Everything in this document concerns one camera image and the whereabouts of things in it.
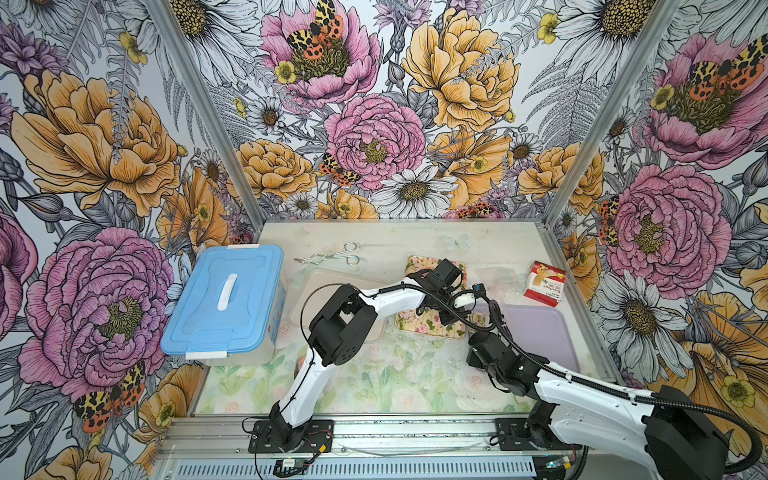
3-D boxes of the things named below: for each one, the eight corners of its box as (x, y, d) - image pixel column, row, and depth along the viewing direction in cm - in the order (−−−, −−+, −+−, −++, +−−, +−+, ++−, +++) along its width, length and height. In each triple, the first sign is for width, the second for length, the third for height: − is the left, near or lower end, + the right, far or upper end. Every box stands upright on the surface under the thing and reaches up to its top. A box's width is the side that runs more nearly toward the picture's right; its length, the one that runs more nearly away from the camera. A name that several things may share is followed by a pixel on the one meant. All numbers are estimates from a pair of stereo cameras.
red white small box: (522, 296, 103) (527, 288, 99) (530, 268, 111) (534, 260, 107) (555, 309, 100) (561, 301, 96) (561, 279, 108) (567, 271, 104)
